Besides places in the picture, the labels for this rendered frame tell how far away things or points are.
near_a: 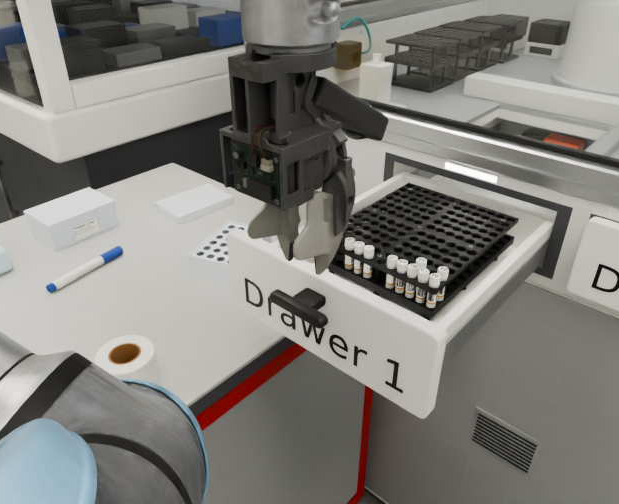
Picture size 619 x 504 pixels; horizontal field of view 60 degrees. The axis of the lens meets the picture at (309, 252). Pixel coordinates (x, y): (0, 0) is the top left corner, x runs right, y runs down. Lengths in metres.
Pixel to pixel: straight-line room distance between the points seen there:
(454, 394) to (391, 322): 0.53
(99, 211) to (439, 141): 0.60
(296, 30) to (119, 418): 0.28
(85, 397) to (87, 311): 0.50
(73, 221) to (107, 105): 0.37
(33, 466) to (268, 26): 0.31
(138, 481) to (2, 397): 0.11
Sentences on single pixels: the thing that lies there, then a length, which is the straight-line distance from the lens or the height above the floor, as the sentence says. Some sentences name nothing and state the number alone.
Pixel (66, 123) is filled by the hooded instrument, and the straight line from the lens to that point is 1.26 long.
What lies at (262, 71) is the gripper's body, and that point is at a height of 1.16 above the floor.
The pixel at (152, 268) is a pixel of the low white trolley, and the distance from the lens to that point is 0.92.
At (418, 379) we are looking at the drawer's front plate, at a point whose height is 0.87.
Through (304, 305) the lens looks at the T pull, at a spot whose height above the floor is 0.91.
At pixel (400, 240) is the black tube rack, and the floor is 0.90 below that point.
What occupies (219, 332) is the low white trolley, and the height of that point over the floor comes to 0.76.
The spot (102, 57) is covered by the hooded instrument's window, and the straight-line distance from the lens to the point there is 1.30.
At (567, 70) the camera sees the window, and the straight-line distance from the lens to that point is 0.75.
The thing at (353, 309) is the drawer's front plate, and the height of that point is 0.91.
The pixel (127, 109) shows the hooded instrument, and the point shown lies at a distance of 1.32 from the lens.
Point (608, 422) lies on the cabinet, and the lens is 0.93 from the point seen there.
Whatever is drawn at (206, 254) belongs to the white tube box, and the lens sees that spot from 0.87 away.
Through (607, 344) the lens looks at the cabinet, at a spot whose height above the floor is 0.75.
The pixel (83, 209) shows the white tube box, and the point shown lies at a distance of 1.03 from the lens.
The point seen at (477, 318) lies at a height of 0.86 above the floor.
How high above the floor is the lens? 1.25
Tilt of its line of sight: 32 degrees down
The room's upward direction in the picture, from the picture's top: straight up
